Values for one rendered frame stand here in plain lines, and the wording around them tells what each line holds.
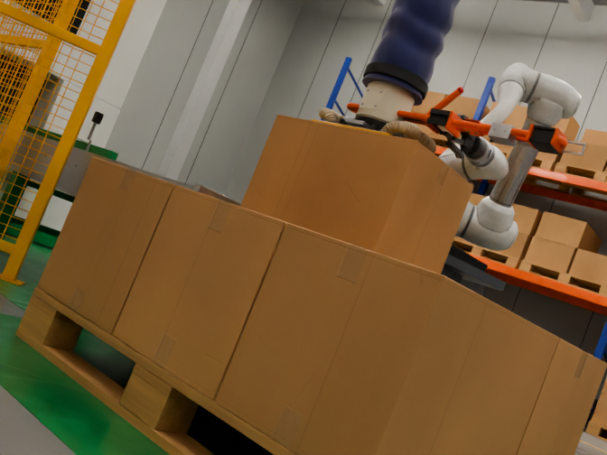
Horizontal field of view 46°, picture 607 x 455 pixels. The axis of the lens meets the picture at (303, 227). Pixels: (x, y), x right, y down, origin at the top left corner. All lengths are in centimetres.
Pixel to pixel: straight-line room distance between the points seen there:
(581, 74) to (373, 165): 1012
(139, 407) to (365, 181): 96
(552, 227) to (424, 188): 777
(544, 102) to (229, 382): 193
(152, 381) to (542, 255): 850
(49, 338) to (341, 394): 97
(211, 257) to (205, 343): 19
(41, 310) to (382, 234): 98
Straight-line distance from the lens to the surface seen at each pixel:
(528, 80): 300
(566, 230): 987
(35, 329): 208
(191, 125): 591
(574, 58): 1235
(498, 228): 310
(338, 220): 218
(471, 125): 225
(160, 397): 163
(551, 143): 211
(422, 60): 245
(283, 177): 238
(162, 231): 176
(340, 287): 136
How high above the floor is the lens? 45
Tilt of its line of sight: 4 degrees up
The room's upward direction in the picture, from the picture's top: 22 degrees clockwise
